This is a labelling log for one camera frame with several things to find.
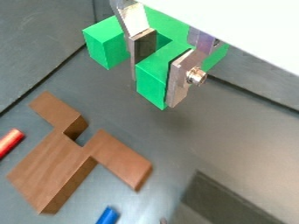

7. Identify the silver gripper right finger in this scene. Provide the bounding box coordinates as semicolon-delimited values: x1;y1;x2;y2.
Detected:
165;27;219;108

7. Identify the blue peg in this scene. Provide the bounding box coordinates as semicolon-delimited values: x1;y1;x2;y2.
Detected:
96;206;119;224

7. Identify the green U-shaped block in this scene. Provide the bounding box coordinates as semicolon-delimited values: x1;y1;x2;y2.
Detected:
83;6;229;109

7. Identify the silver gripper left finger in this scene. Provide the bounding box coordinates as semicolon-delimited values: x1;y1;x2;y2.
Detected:
108;0;156;81

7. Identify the brown T-shaped block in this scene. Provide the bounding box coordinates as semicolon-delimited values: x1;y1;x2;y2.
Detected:
7;91;152;214

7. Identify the red peg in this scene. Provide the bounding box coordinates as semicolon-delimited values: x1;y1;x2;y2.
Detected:
0;129;24;159

